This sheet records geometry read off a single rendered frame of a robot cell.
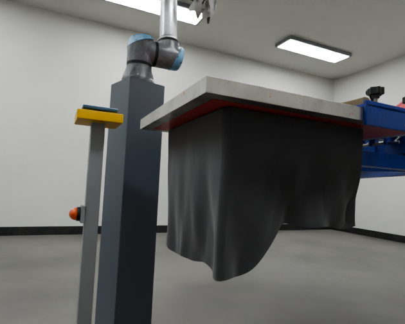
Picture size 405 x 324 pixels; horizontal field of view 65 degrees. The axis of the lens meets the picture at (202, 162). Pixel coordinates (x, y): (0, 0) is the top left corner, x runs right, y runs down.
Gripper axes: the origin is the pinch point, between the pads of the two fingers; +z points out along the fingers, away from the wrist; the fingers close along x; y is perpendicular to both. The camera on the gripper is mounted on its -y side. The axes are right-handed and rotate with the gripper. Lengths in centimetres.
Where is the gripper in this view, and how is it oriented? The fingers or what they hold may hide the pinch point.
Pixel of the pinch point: (204, 17)
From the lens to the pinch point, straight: 127.8
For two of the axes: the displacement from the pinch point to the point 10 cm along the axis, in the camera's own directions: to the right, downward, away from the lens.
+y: -6.7, 0.2, 7.4
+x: -7.4, -0.8, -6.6
